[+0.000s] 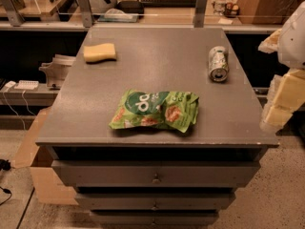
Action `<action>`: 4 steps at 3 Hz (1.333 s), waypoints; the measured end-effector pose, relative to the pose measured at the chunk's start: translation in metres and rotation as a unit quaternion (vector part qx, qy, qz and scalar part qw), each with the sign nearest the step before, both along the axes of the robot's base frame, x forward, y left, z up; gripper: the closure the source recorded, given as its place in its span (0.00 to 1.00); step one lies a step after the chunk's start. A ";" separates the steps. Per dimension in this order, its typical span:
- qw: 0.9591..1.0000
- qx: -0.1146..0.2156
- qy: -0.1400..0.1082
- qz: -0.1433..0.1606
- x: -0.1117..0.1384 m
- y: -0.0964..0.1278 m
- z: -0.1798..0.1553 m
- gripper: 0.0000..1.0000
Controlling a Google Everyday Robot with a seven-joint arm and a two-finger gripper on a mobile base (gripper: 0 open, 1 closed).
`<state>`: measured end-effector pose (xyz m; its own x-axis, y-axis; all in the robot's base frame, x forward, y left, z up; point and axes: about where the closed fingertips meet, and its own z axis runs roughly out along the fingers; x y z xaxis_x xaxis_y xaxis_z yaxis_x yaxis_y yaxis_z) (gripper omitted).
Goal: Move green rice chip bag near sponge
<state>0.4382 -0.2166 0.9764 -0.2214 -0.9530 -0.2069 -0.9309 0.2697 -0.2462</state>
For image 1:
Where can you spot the grey drawer cabinet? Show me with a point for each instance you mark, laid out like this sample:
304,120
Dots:
148,138

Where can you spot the black keyboard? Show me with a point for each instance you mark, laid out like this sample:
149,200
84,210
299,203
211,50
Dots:
169,3

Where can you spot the cardboard box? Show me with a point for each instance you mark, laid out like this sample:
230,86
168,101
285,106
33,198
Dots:
48,187

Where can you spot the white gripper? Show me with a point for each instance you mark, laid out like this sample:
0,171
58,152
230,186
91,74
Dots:
293,43

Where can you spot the black pouch on shelf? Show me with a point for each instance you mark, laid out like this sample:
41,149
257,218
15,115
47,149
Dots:
131,6

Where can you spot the yellow sponge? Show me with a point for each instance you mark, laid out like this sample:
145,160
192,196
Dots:
99,52

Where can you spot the green rice chip bag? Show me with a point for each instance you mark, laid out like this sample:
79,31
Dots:
161,110

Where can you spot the white power strip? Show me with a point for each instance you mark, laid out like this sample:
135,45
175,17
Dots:
26,85

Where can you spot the grey metal bracket part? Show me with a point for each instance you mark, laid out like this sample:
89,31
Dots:
57,70

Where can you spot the green white soda can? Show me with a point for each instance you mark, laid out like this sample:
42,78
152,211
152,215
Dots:
218,68

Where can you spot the clear plastic bottle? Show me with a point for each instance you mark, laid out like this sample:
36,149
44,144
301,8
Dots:
219,7

